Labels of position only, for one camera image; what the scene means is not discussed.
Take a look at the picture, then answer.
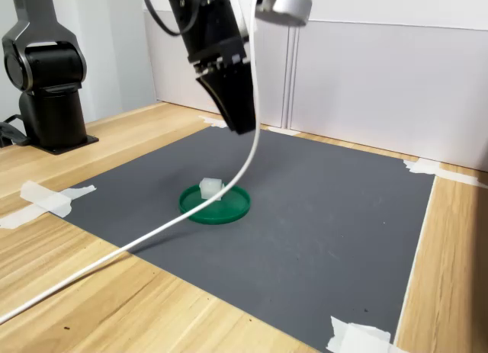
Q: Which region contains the small white plastic terminal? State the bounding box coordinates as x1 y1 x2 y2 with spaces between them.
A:
198 177 226 202

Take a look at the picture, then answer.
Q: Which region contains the round green lid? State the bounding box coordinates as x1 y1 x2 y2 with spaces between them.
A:
178 182 252 226

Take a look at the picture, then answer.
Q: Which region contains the white tape patch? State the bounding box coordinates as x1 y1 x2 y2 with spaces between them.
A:
325 315 411 353
266 126 303 137
0 179 98 230
403 158 488 191
197 114 232 130

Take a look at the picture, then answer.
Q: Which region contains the white partition panel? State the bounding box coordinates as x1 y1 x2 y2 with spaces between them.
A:
142 5 303 130
284 0 488 174

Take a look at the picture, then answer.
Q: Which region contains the dark grey mat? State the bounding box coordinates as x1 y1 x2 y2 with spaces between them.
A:
62 123 437 353

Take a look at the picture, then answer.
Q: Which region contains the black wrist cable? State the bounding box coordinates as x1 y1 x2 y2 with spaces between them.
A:
142 0 204 37

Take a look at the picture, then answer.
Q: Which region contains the white grey camera box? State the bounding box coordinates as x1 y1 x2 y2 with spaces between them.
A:
254 0 315 27

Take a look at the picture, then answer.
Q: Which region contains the white camera cable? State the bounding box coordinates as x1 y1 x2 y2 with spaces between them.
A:
0 0 265 326

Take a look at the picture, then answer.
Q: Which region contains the braided black cable bundle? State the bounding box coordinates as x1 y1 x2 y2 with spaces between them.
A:
0 120 31 149

